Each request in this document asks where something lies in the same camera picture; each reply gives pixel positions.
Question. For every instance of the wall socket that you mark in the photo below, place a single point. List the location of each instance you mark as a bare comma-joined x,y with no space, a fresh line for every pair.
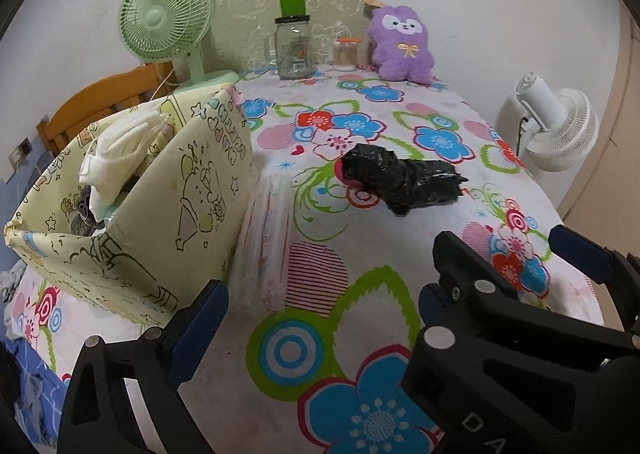
21,152

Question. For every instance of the purple plush bunny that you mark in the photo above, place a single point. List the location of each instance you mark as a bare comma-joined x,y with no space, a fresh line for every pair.
400,48

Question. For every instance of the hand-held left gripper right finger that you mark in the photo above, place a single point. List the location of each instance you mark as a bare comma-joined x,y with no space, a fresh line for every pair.
430,306

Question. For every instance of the beige door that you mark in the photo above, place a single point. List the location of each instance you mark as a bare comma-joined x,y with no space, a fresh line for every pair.
617,133

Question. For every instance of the toothpick jar with orange lid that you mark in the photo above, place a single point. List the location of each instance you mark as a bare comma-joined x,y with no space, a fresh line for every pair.
346,56

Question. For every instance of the white folded cloth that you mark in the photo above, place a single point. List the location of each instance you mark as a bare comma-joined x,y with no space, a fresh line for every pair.
122,153

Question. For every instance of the glass mug jar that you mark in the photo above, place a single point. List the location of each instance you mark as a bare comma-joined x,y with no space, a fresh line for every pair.
294,51

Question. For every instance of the black plastic bundle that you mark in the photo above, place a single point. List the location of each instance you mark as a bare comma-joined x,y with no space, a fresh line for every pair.
400,178

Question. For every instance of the green cup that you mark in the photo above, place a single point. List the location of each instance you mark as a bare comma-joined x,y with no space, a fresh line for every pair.
293,6

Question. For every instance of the blue bedsheet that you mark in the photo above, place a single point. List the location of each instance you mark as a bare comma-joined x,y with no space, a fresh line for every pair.
42,384

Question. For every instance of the white standing fan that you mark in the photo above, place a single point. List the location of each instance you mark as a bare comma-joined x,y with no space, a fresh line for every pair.
560,133

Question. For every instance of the white crumpled cloth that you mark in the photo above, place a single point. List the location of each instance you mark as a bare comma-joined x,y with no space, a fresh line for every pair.
9,289

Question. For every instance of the green desk fan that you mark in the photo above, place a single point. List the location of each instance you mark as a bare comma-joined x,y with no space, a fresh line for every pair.
160,18

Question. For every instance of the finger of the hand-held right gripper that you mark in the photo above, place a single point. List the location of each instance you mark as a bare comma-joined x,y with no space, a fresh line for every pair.
470,279
580,254

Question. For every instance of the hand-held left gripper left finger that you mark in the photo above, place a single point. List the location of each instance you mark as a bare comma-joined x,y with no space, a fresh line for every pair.
200,329

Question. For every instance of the yellow printed storage box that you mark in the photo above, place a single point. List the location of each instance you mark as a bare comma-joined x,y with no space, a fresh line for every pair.
190,194

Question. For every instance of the wooden headboard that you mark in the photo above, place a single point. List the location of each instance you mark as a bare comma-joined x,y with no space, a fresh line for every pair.
100,98

